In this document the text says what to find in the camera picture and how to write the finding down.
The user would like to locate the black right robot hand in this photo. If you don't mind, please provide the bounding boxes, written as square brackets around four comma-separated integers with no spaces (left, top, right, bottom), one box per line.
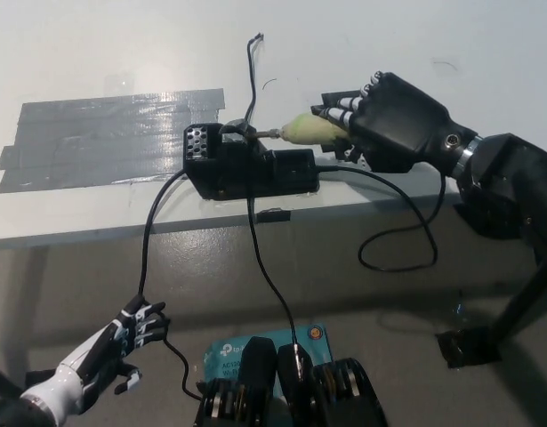
[310,69,481,177]

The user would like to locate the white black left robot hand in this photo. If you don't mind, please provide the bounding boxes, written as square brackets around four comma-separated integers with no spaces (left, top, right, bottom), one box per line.
[21,296,172,422]

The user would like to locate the tape-wrapped soldering iron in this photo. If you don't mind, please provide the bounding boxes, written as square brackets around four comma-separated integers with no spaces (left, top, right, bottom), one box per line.
[250,113,352,146]

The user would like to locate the black soldering station base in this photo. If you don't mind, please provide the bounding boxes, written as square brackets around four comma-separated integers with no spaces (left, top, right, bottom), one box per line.
[183,117,319,202]

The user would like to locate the black robot body blocks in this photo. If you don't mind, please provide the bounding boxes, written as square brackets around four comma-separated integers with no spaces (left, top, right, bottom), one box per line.
[192,336,388,427]

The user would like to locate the black slanted rod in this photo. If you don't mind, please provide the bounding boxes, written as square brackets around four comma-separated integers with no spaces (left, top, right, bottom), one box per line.
[0,362,23,397]

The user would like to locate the small black tape strip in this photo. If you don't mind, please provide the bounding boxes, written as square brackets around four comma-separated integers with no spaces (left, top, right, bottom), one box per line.
[256,208,291,223]

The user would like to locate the teal tp-link box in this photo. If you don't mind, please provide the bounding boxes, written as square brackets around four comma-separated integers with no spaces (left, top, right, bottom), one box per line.
[202,325,335,383]

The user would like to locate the black slanted table leg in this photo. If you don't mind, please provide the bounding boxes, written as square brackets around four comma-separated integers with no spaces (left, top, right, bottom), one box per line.
[493,262,547,348]

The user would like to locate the black soldering iron cable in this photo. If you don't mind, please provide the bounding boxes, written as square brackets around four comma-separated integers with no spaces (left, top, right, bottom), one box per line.
[316,164,446,271]

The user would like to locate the black bracket under table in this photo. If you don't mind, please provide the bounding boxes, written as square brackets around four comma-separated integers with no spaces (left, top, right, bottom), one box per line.
[453,203,483,235]

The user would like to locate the thin black loose wire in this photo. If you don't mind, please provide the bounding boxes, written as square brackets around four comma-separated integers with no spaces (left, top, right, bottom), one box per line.
[245,33,264,121]

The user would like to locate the black power cable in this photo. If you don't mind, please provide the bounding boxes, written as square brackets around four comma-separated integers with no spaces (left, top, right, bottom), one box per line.
[139,172,203,399]

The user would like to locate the black cable with plug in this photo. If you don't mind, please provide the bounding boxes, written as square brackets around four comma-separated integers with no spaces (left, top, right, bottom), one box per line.
[247,198,301,352]

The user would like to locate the grey duct tape patch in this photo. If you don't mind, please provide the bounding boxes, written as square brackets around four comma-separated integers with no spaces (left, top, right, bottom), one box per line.
[0,87,225,195]

